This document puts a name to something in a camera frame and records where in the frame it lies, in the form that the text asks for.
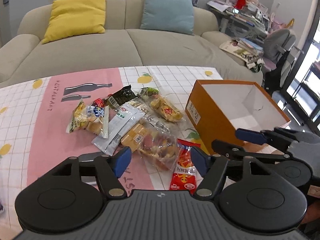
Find blue white cracker bag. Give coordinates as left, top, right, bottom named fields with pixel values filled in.
left=66, top=100, right=109, bottom=139

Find tan biscuit packet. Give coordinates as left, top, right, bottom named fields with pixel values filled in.
left=121, top=124, right=149, bottom=153

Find grey white snack packet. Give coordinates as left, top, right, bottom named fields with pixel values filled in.
left=92, top=103, right=145, bottom=156

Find clear bag mixed candies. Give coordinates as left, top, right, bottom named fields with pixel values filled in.
left=137, top=128, right=179, bottom=171

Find small red snack packet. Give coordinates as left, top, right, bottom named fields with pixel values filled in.
left=91, top=98, right=106, bottom=108

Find clear plastic snack bag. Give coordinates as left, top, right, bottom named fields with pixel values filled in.
left=128, top=98, right=171, bottom=135

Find dark green seaweed packet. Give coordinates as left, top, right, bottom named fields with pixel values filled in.
left=106, top=85, right=136, bottom=109

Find yellow chips bag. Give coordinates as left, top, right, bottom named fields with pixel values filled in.
left=150, top=95, right=183, bottom=122

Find green label clear snack bag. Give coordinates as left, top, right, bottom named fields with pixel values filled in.
left=138, top=87, right=159, bottom=100

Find orange cardboard box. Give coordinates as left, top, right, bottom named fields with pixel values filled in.
left=185, top=80, right=291, bottom=155

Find stack of magazines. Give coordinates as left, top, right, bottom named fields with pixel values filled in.
left=219, top=38, right=265, bottom=73

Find pink white patterned tablecloth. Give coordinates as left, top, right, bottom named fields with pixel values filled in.
left=1, top=66, right=220, bottom=239

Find grey office chair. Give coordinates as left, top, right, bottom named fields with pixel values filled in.
left=261, top=28, right=304, bottom=95

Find cluttered desk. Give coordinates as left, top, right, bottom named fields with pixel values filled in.
left=207, top=0, right=275, bottom=41

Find beige sofa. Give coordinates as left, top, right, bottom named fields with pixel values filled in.
left=1, top=0, right=263, bottom=87

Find light blue cushion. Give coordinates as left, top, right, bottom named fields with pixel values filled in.
left=140, top=0, right=194, bottom=35

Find yellow cushion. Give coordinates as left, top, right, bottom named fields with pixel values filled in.
left=42, top=0, right=106, bottom=44

